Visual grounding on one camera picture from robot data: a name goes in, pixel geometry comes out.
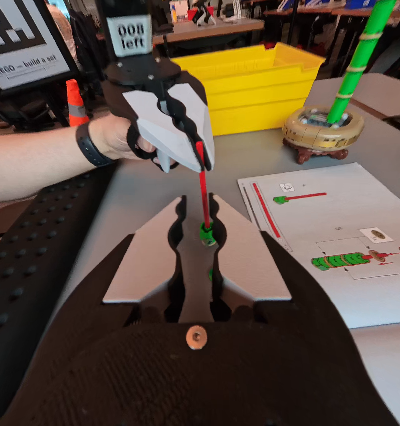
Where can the single green round brick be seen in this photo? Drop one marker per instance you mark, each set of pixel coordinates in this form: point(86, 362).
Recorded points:
point(207, 234)

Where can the instruction booklet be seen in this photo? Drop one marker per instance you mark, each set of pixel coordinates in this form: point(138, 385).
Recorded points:
point(336, 239)

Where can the toy brick bamboo pot model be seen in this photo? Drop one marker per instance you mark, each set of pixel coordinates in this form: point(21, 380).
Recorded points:
point(323, 129)

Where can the black framed marker sign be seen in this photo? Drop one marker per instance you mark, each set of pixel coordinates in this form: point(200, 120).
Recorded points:
point(20, 43)

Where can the grey office desk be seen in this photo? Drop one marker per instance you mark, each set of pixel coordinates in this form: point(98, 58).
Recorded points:
point(206, 28)

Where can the orange traffic cone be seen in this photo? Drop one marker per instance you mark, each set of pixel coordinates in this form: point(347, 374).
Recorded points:
point(75, 105)

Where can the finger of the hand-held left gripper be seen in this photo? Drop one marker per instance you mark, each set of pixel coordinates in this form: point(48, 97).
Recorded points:
point(196, 113)
point(163, 136)

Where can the black office chair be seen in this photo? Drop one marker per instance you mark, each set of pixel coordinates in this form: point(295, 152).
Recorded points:
point(27, 113)

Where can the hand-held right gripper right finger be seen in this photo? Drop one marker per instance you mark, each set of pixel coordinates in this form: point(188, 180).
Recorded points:
point(250, 263)

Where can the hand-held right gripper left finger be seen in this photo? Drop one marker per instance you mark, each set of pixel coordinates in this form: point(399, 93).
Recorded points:
point(143, 259)

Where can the person's left forearm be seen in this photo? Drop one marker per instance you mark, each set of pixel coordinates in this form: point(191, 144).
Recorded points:
point(37, 163)

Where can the yellow storage bin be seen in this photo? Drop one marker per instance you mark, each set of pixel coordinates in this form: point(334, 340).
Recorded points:
point(253, 90)

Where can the red plastic rod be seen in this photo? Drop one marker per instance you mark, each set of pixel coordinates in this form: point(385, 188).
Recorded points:
point(203, 193)

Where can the person's left hand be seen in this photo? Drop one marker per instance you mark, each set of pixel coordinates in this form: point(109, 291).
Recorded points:
point(116, 139)

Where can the black wristband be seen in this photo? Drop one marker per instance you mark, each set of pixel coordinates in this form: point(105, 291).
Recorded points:
point(90, 146)

